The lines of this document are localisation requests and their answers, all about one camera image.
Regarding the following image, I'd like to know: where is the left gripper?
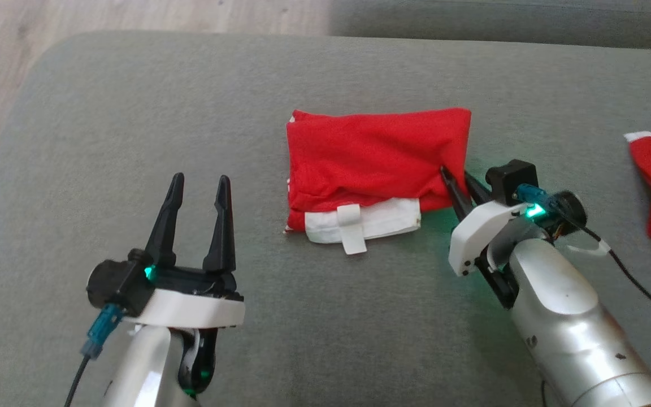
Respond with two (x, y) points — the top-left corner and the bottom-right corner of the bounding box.
(124, 172), (246, 330)

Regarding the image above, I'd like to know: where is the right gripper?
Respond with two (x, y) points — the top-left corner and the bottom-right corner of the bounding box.
(440, 164), (530, 311)

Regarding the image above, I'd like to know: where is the red Bulls basketball jersey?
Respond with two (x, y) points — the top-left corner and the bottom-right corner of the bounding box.
(284, 107), (472, 256)

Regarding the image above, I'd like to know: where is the large grey sofa seat cushion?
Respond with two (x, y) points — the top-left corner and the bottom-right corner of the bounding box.
(0, 30), (651, 407)

